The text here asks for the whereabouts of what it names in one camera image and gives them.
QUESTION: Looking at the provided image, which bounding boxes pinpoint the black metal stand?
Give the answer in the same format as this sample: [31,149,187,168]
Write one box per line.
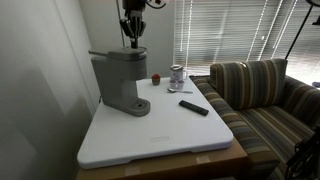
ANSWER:
[285,123,320,180]

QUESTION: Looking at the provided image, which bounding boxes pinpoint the white lidded mug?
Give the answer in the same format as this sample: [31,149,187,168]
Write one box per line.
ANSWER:
[169,64,186,83]

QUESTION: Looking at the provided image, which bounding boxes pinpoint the striped sofa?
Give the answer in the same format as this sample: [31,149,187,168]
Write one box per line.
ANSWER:
[189,58,320,180]

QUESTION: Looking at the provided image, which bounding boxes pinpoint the black tripod pole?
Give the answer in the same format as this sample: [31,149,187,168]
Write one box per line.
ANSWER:
[284,0,316,60]

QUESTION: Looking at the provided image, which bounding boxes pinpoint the black looped gripper cable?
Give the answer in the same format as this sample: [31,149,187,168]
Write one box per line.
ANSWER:
[145,0,168,10]

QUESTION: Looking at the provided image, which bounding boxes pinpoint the striped sofa cushion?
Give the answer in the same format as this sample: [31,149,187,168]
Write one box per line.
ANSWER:
[209,58,288,111]

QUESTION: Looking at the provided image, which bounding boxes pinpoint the grey pod coffee machine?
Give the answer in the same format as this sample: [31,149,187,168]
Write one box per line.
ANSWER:
[87,49,152,117]

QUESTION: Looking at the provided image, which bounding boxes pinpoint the brown cup with red top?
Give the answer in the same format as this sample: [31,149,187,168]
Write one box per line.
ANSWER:
[151,73,162,87]

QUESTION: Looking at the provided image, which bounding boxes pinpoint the grey coffee machine lid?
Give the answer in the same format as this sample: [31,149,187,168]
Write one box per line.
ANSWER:
[107,46,148,62]

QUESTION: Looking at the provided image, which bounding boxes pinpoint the white table board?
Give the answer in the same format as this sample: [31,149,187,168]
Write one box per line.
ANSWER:
[75,137,249,180]

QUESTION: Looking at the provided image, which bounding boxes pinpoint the white window blinds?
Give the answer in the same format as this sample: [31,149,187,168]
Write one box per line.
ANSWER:
[173,0,320,86]

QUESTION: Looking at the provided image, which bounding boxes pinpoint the black remote control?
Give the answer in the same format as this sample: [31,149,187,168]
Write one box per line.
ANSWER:
[178,99,210,117]

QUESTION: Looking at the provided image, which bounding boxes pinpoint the metal spoon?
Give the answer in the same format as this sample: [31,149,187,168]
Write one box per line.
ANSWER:
[166,87,194,95]

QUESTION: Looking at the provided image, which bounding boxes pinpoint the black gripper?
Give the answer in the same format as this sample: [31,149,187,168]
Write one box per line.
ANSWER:
[119,0,148,49]

